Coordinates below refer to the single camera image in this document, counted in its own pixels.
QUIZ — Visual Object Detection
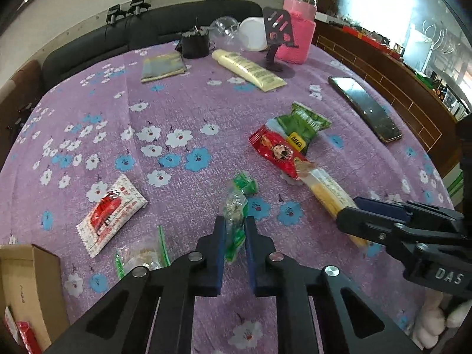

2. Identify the white bowl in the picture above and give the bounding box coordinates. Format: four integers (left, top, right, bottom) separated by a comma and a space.
238, 17, 270, 52

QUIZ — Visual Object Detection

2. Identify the purple floral tablecloth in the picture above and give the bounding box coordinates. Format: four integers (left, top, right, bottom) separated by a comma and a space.
0, 39, 456, 354

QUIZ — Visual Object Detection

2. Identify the brown wooden cabinet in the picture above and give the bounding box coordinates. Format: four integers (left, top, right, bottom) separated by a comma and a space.
295, 0, 472, 207

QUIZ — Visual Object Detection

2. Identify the cream squeeze tube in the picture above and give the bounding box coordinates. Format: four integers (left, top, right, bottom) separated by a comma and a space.
211, 49, 287, 92

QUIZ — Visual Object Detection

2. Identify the white red snack packet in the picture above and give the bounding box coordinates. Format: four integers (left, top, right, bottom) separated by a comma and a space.
76, 173, 149, 259

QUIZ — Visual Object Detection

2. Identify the large green snack packet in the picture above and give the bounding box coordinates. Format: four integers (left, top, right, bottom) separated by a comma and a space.
267, 102, 332, 155

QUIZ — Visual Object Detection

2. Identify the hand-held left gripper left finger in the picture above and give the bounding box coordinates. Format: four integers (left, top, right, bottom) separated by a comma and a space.
46, 216, 226, 354

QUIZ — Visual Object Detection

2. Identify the brown cardboard box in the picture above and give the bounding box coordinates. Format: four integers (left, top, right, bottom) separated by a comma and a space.
0, 244, 71, 354

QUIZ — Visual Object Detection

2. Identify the black sofa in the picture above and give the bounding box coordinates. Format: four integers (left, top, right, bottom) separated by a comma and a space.
41, 0, 264, 94

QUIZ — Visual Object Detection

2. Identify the small black container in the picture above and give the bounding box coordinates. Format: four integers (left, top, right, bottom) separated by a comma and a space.
175, 26, 216, 60

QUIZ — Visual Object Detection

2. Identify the green white striped box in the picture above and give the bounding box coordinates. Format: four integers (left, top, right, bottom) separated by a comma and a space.
444, 166, 465, 207

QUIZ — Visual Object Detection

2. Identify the large red snack packet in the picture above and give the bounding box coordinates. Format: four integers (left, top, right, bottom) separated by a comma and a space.
248, 124, 318, 181

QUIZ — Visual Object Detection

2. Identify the person's right hand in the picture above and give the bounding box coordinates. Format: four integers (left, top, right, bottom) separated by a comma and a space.
412, 289, 467, 349

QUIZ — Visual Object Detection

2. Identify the clear packet with green edges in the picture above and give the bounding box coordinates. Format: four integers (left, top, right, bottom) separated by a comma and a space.
115, 225, 172, 281

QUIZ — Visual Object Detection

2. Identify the dark green flat packet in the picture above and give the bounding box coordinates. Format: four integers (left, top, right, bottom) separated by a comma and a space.
141, 52, 187, 84

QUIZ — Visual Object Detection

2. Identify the black device on sofa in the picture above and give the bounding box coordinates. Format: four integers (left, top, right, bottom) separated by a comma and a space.
127, 0, 152, 17
106, 4, 124, 24

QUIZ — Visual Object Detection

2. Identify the black phone stand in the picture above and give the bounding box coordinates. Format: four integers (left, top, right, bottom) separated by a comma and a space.
261, 6, 299, 79

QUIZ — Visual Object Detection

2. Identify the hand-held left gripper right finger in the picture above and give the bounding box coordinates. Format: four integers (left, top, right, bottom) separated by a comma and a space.
245, 216, 421, 354

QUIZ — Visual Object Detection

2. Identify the clear green candy packet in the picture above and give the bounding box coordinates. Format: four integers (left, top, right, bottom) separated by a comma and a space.
219, 171, 259, 264

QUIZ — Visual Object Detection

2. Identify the small red snack packet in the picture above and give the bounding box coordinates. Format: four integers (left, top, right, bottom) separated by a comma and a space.
15, 321, 43, 354

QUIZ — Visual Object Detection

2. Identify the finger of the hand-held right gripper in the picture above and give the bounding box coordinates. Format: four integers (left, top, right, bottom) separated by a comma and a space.
353, 196, 466, 243
336, 206, 418, 256

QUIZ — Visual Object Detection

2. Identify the brown wooden chair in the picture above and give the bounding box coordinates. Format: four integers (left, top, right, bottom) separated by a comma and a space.
0, 59, 44, 170

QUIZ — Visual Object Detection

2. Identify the black smartphone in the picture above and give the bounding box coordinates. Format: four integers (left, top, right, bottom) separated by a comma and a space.
327, 76, 403, 144

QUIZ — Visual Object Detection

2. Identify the pink bottle with knit sleeve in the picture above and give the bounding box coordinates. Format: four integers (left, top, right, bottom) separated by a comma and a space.
275, 0, 318, 65

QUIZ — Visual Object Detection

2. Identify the cream biscuit packet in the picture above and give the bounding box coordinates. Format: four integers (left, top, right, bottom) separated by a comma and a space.
300, 168, 369, 249

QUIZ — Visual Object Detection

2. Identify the clear glass bowl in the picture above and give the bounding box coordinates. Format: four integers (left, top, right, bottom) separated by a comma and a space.
208, 16, 244, 50

